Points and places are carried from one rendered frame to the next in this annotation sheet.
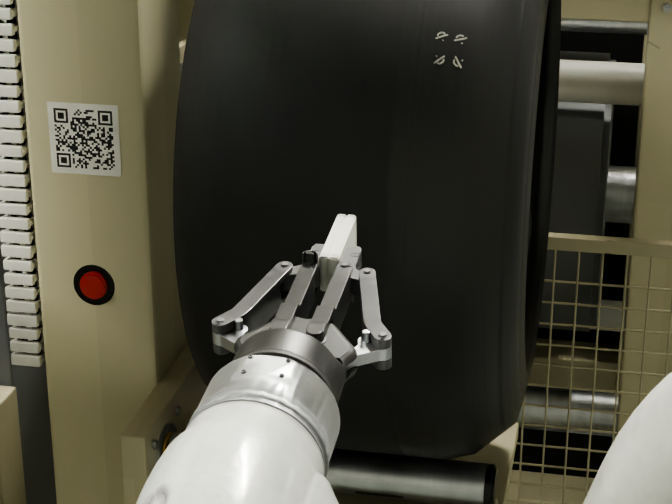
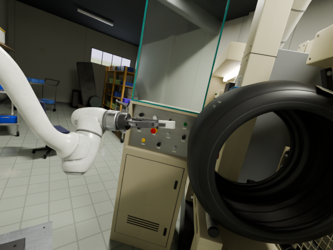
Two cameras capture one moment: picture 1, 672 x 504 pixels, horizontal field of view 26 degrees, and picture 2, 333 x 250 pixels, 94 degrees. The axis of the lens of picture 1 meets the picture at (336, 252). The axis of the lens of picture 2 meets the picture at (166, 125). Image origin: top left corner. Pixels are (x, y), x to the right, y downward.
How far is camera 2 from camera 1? 120 cm
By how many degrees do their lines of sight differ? 81
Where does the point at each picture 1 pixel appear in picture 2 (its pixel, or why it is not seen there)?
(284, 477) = (89, 111)
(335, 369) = (122, 119)
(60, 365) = not seen: hidden behind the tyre
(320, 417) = (107, 116)
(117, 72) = not seen: hidden behind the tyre
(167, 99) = (242, 132)
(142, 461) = not seen: hidden behind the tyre
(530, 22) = (242, 105)
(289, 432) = (100, 111)
